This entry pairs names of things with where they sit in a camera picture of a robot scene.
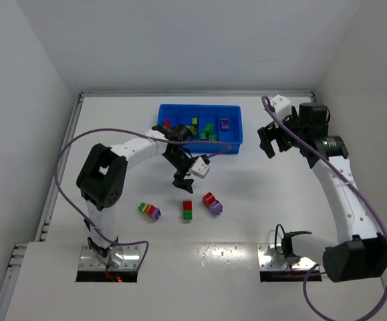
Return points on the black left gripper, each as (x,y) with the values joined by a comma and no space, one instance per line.
(182,174)

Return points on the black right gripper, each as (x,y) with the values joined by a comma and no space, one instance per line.
(273,134)

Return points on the red green lego stack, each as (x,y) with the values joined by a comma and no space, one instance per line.
(187,210)

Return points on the purple flower lego piece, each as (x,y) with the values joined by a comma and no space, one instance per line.
(216,208)

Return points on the purple lego brick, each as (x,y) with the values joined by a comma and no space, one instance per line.
(224,124)

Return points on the lime lego brick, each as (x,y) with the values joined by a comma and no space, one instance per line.
(193,126)

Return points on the red arch lego brick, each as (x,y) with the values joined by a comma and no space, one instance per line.
(208,199)

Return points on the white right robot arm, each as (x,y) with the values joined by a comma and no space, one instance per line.
(361,250)

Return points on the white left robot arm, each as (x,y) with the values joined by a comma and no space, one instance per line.
(102,177)

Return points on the small rainbow lego stack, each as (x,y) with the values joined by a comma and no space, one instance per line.
(150,211)

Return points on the blue divided plastic tray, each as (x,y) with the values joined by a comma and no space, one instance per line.
(183,113)

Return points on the green lego pile in tray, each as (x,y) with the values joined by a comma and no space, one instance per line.
(208,132)

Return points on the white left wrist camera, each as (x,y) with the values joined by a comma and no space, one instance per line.
(199,168)

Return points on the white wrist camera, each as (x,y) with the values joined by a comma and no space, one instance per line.
(281,106)
(199,168)

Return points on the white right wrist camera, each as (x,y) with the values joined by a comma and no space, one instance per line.
(281,106)

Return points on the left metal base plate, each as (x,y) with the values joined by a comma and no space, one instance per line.
(119,259)

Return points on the metal base plate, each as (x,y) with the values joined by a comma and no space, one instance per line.
(119,259)
(270,259)

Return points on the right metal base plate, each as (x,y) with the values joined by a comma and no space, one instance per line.
(270,259)

